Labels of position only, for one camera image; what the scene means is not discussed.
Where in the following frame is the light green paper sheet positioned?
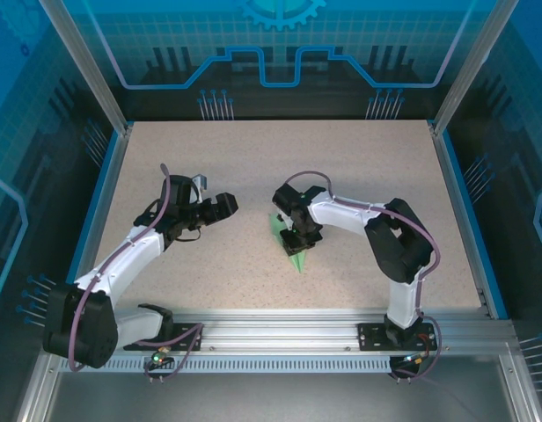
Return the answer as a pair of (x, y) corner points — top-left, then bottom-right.
(268, 212), (319, 276)

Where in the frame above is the small connector with green light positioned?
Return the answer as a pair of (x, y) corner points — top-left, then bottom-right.
(402, 351), (430, 368)
(150, 346), (173, 366)

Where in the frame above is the grey metal shelf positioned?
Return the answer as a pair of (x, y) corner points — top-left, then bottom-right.
(15, 341), (542, 422)

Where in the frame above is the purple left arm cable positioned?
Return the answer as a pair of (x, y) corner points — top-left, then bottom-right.
(68, 163), (207, 383)

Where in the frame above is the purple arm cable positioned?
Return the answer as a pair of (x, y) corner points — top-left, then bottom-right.
(282, 170), (443, 383)
(68, 163), (207, 383)

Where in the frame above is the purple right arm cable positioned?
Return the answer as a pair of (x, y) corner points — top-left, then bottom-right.
(282, 170), (443, 383)

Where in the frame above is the aluminium side frame rail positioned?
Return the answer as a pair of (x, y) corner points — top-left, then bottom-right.
(431, 122), (508, 320)
(70, 125), (134, 287)

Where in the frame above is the aluminium mounting rail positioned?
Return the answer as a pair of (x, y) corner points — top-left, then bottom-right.
(112, 307), (516, 355)

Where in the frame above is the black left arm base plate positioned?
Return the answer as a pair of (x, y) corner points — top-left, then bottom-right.
(122, 322), (205, 353)

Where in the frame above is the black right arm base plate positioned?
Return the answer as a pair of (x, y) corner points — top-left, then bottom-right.
(357, 322), (440, 353)

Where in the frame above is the slotted grey cable duct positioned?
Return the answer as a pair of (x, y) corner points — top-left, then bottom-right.
(58, 354), (398, 375)

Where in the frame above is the aluminium frame post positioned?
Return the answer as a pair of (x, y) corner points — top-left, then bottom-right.
(430, 0), (516, 135)
(38, 0), (134, 135)

